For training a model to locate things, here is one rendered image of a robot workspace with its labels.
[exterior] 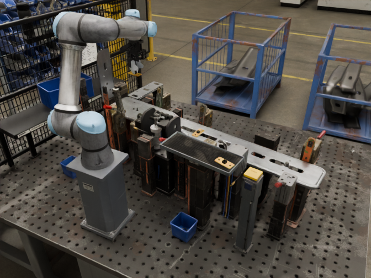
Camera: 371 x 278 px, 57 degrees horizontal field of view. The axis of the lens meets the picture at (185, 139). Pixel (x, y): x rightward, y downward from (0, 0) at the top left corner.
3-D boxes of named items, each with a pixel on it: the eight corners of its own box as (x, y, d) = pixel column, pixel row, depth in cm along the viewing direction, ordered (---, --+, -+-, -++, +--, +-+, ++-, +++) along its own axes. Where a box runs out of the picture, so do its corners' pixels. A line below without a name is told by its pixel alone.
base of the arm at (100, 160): (100, 174, 152) (97, 155, 147) (74, 164, 158) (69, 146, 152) (120, 155, 163) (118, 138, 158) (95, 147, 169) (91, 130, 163)
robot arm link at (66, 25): (71, 143, 149) (80, 11, 137) (43, 135, 154) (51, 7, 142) (88, 138, 160) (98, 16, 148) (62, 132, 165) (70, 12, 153)
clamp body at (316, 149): (312, 190, 202) (327, 139, 182) (304, 205, 192) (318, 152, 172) (295, 183, 207) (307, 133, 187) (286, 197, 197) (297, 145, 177)
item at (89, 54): (99, 60, 253) (93, 17, 236) (75, 70, 238) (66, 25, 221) (97, 60, 254) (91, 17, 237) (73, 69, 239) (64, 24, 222)
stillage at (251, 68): (227, 76, 514) (232, 10, 461) (280, 86, 483) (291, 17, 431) (191, 111, 425) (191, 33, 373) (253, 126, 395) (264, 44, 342)
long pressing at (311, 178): (329, 167, 173) (330, 165, 172) (315, 193, 158) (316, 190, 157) (127, 96, 239) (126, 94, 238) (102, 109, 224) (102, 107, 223)
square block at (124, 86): (132, 127, 260) (127, 83, 240) (125, 132, 255) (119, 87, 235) (124, 124, 264) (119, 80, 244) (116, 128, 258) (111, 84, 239)
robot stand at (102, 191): (112, 240, 171) (101, 178, 149) (80, 226, 179) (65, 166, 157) (135, 213, 187) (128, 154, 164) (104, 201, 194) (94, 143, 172)
